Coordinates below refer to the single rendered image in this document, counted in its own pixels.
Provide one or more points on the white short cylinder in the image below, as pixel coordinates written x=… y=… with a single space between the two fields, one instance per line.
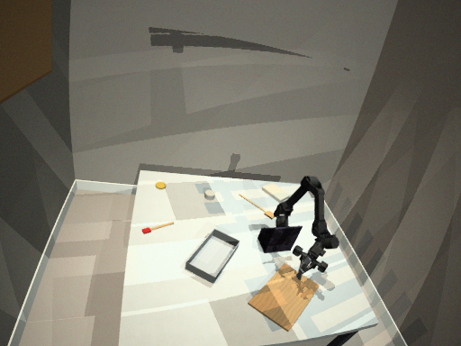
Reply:
x=209 y=195

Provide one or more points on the light wooden board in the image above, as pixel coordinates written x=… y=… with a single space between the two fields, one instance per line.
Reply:
x=284 y=297

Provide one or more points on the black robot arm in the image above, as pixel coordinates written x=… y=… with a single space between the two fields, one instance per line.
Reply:
x=319 y=227

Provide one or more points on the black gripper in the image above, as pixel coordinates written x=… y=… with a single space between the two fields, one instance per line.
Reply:
x=298 y=251

